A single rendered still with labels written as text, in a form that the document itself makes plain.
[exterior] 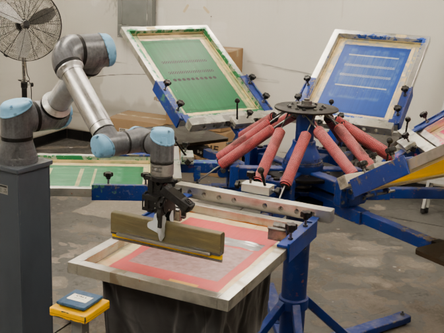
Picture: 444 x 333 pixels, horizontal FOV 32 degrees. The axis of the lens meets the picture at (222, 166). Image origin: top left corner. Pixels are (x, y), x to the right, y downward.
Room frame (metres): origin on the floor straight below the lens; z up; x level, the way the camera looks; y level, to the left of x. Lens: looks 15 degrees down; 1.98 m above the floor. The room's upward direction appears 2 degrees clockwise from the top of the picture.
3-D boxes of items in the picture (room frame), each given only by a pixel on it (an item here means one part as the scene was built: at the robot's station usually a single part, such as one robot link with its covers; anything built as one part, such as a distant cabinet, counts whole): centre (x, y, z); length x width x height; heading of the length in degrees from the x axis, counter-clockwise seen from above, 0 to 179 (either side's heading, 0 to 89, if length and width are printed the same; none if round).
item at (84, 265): (2.60, 0.06, 0.97); 0.79 x 0.58 x 0.04; 155
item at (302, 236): (2.70, -0.29, 0.98); 0.30 x 0.05 x 0.07; 155
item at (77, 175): (3.48, 0.52, 1.05); 1.08 x 0.61 x 0.23; 95
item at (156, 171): (2.38, 0.19, 1.31); 0.08 x 0.08 x 0.05
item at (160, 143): (2.38, 0.19, 1.39); 0.09 x 0.08 x 0.11; 42
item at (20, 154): (2.82, 0.77, 1.25); 0.15 x 0.15 x 0.10
